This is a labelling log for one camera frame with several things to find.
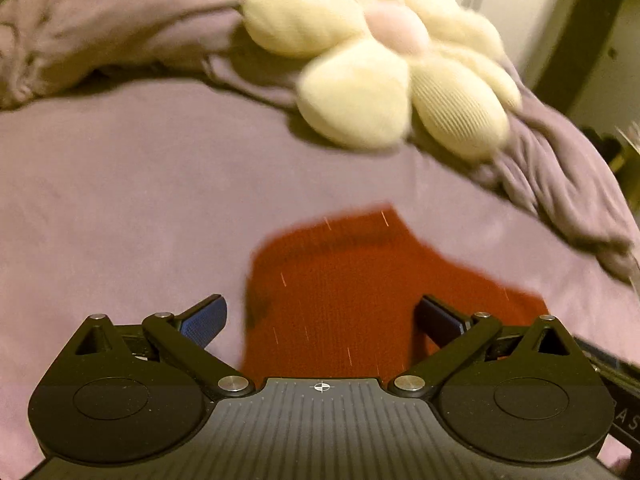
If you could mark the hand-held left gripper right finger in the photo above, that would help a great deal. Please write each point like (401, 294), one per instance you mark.
(440, 321)

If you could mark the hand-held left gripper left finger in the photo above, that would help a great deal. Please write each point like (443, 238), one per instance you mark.
(205, 322)

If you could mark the red knit cloth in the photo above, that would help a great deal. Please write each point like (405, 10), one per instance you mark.
(340, 285)

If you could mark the purple bed sheet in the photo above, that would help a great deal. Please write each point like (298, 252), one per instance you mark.
(125, 185)

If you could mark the crumpled purple blanket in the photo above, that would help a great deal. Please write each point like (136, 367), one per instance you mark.
(550, 170)

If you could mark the cream flower plush pillow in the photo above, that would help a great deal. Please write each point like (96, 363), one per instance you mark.
(360, 95)

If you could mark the white wardrobe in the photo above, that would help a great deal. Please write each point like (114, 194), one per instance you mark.
(510, 0)

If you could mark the dark wooden frame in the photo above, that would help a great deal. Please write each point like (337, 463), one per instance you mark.
(590, 30)

